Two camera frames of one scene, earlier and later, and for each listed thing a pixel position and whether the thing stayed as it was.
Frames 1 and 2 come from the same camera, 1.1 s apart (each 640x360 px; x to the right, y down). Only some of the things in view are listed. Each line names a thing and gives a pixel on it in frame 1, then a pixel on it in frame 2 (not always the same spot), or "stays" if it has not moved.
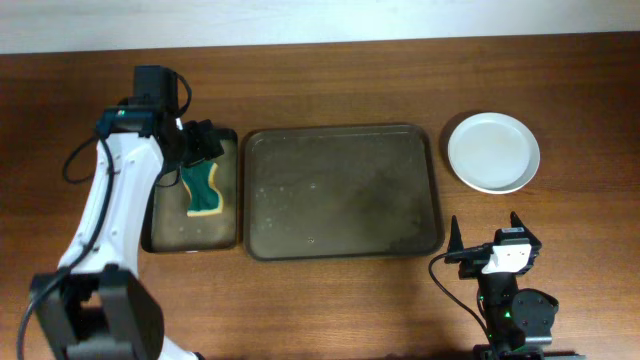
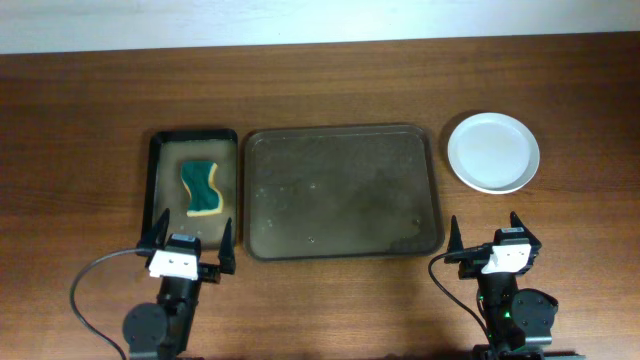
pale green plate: [494, 152] stays
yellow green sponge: [204, 200] stays
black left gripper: [207, 141] to [212, 274]
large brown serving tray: [342, 192] stays
